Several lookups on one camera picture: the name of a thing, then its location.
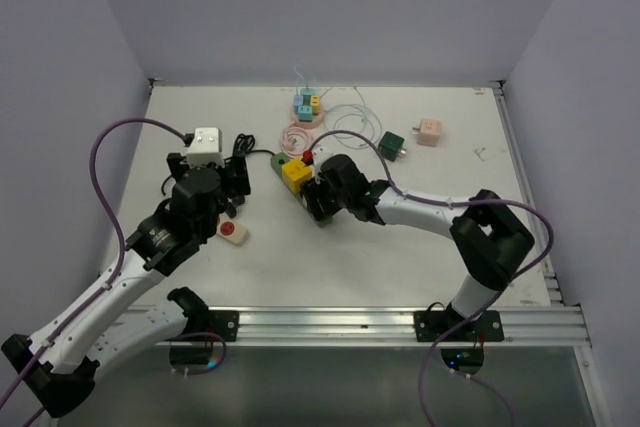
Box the yellow cube adapter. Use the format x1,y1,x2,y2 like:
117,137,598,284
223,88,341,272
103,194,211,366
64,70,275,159
281,158,313,194

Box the beige power strip red sockets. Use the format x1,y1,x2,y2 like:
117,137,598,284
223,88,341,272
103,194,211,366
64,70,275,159
216,214,249,247

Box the green power strip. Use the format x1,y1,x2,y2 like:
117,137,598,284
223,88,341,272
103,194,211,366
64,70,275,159
271,152,332,227

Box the dark green cube adapter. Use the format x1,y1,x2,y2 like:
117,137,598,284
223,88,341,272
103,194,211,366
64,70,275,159
378,131,407,162

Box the pink cube adapter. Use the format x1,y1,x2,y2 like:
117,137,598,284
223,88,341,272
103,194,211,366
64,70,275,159
412,118,442,147

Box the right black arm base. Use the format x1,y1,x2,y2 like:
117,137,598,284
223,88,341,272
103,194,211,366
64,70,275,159
413,302,505,374

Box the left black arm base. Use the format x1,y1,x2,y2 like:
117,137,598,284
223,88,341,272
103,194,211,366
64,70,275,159
167,287,239,376

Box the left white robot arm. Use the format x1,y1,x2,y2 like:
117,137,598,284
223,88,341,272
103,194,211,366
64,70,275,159
1,155,251,418

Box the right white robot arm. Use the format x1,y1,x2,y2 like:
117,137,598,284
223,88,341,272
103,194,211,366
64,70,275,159
301,151,534,340

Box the pink round charging base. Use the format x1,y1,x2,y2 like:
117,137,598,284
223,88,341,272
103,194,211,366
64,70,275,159
289,105,325,129

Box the blue charger cube front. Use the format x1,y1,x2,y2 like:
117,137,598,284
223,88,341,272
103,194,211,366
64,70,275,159
297,105,314,122

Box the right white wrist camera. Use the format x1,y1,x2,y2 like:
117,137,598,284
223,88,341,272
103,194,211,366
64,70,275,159
302,144,335,168

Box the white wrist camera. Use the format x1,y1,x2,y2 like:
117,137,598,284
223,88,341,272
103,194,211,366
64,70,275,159
302,144,335,168
185,127,224,168

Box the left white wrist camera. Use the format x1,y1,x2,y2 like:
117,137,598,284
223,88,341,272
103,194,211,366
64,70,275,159
185,127,224,168

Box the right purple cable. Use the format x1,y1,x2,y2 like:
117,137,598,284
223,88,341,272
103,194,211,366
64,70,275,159
309,130,556,427

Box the purple cable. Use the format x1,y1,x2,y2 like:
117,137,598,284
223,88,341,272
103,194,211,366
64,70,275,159
309,130,556,427
0,118,194,427

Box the light green coiled cable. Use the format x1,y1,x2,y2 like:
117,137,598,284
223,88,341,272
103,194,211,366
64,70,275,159
319,85,381,148

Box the light blue coiled cable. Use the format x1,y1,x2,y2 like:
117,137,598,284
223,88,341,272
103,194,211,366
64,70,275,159
294,64,385,153

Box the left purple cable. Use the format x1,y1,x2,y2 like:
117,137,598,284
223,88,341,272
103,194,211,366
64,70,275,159
0,118,194,427

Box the aluminium frame rail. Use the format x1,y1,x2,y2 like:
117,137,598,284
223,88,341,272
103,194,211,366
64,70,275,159
211,306,590,348

